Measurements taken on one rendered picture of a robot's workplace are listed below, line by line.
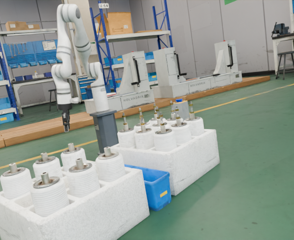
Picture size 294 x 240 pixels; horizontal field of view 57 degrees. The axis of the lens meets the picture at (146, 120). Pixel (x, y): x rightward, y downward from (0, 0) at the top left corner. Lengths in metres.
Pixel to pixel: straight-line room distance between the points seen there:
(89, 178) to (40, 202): 0.16
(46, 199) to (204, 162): 0.77
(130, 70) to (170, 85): 0.63
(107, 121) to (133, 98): 1.83
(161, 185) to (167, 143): 0.19
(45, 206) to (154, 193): 0.40
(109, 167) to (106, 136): 0.89
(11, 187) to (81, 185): 0.27
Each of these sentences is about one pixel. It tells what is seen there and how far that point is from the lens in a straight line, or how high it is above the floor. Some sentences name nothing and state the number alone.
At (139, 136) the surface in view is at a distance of 1.22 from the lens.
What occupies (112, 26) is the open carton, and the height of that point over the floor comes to 1.65.
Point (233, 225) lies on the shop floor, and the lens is 0.96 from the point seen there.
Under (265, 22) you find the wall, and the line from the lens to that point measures 6.83.
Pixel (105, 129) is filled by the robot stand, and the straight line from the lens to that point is 1.81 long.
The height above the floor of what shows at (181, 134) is 0.22.
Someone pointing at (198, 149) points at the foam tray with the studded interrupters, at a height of 0.13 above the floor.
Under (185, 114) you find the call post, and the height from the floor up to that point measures 0.24.
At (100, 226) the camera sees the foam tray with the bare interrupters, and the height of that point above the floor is 0.08.
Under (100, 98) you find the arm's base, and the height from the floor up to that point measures 0.40.
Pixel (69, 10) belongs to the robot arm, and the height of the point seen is 0.89.
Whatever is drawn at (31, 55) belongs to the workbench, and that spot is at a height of 1.34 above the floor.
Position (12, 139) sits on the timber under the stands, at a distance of 3.14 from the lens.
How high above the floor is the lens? 0.52
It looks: 10 degrees down
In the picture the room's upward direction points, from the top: 9 degrees counter-clockwise
